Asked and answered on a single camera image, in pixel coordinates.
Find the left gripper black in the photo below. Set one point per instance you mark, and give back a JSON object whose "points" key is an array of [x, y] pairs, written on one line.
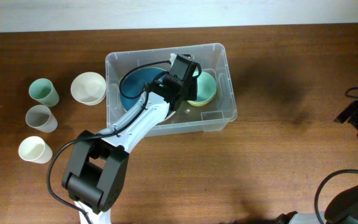
{"points": [[192, 94]]}

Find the yellow small bowl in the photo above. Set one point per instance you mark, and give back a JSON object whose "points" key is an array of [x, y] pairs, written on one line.
{"points": [[199, 103]]}

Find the cream large bowl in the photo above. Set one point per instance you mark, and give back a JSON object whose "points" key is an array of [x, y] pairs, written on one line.
{"points": [[133, 111]]}

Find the mint green small bowl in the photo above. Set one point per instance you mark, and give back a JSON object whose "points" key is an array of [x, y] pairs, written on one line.
{"points": [[206, 87]]}

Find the dark blue large bowl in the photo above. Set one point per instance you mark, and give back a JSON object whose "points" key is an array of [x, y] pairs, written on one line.
{"points": [[133, 84]]}

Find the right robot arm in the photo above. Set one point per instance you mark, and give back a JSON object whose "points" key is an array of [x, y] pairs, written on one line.
{"points": [[344, 207]]}

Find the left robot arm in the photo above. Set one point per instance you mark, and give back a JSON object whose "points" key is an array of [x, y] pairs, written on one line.
{"points": [[96, 170]]}

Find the clear plastic storage bin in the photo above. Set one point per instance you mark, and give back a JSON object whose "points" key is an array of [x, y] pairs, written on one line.
{"points": [[213, 116]]}

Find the white small bowl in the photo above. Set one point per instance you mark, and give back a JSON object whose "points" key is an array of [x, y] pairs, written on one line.
{"points": [[89, 88]]}

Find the mint green cup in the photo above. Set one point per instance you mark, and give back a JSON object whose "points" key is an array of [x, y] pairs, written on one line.
{"points": [[43, 91]]}

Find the grey translucent cup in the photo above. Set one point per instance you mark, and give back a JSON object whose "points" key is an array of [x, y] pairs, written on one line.
{"points": [[41, 118]]}

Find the cream cup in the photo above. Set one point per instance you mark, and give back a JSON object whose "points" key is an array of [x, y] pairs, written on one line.
{"points": [[35, 149]]}

